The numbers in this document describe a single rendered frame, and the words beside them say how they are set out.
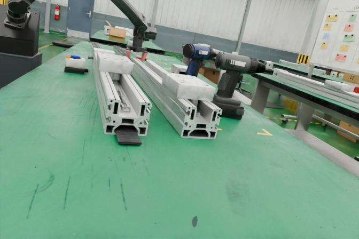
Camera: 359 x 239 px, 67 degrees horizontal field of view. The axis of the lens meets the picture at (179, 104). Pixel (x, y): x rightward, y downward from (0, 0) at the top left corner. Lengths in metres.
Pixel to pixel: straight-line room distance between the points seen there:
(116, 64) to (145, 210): 0.60
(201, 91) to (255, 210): 0.37
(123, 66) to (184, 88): 0.28
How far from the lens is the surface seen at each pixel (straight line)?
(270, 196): 0.55
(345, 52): 4.09
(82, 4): 12.41
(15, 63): 1.56
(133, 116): 0.65
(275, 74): 2.80
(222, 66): 0.93
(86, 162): 0.52
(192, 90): 0.74
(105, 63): 0.93
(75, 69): 1.25
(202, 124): 0.73
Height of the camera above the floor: 1.03
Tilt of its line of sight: 15 degrees down
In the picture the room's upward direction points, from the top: 11 degrees clockwise
